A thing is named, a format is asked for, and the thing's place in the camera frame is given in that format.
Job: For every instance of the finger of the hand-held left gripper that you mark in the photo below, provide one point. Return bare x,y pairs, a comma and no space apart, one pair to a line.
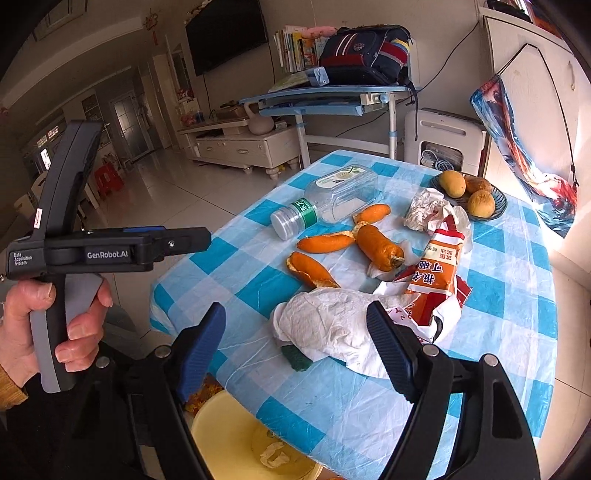
184,244
150,228

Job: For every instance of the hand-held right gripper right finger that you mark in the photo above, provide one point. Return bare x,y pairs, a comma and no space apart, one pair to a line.
392,350

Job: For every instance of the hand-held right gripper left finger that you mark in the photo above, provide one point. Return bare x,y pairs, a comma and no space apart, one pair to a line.
203,350

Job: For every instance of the large white tissue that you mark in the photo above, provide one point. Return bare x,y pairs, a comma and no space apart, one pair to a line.
332,323

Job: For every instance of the yellow plastic bin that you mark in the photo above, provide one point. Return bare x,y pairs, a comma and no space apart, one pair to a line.
221,429

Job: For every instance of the orange peel with stem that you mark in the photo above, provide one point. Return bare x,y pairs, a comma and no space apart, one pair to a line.
378,247

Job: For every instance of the curled orange peel piece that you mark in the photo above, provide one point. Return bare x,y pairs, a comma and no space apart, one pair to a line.
309,272

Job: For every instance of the long orange peel piece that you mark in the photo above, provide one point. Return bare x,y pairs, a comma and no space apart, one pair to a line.
325,241

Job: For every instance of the small orange peel piece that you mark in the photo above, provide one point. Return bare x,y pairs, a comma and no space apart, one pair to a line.
373,213

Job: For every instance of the clear plastic bottle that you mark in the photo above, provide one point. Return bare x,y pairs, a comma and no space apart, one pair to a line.
337,194

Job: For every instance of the person's left forearm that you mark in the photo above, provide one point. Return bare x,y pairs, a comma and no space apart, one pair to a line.
8,390

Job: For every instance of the person's left hand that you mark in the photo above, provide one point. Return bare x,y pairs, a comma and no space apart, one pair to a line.
18,332

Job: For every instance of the red plastic stool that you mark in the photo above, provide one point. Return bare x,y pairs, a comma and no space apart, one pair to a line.
108,180

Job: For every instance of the blue checked tablecloth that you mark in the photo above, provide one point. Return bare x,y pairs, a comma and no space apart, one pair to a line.
258,258

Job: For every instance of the orange snack wrapper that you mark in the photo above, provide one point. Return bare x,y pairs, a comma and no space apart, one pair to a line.
438,272

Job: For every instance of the dark green sponge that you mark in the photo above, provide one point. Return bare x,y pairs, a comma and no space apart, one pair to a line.
295,356

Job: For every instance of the white television cabinet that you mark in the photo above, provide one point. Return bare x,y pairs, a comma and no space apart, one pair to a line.
240,145

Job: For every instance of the white tissue scrap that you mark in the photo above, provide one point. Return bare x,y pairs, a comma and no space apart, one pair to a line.
274,456

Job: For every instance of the beige vase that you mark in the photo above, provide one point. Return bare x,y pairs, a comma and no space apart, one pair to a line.
259,123

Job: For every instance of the small crumpled white tissue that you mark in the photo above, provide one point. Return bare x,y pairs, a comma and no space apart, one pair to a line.
422,207

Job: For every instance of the brown mango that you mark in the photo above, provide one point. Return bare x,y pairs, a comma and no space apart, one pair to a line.
479,183
481,203

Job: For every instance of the yellow mango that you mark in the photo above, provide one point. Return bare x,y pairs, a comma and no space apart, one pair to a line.
451,183

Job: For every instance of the dark fruit bowl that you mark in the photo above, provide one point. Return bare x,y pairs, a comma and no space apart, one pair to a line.
501,203

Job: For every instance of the green book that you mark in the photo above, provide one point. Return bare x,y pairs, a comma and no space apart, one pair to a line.
288,81

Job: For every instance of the blue study desk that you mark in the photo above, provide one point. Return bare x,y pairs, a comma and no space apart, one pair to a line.
318,101

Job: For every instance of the black flat television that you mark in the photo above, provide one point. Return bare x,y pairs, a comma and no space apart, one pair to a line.
226,37

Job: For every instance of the white air purifier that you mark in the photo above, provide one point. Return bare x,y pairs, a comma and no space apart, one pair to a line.
443,131

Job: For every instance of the row of books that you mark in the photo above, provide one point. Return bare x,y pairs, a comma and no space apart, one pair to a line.
295,48

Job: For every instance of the printed hanging cloth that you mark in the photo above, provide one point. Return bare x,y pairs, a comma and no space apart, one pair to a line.
517,161

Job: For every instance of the pink plush toy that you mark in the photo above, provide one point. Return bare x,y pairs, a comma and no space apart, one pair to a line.
318,31

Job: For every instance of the dark blue striped backpack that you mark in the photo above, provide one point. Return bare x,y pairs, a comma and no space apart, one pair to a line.
360,55

